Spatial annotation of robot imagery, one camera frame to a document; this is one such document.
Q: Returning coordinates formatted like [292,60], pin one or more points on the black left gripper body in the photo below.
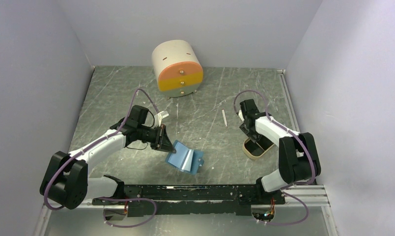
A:
[149,134]

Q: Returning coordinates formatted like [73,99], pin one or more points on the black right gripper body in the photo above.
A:
[251,133]

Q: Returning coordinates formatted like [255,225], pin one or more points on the blue leather card holder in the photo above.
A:
[185,159]

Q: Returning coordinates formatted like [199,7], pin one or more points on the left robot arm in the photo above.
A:
[66,181]

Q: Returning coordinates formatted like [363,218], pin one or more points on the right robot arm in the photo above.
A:
[297,153]

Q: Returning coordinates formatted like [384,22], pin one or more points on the beige card tray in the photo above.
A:
[255,150]

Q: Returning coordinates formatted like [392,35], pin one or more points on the white pen red cap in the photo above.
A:
[224,117]

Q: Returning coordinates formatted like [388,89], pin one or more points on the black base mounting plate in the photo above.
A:
[193,199]

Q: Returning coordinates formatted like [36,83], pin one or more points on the round cream drawer cabinet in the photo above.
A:
[176,68]

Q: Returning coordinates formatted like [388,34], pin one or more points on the right side aluminium rail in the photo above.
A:
[294,122]

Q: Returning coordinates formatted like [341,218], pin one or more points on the aluminium frame rail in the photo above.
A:
[306,212]

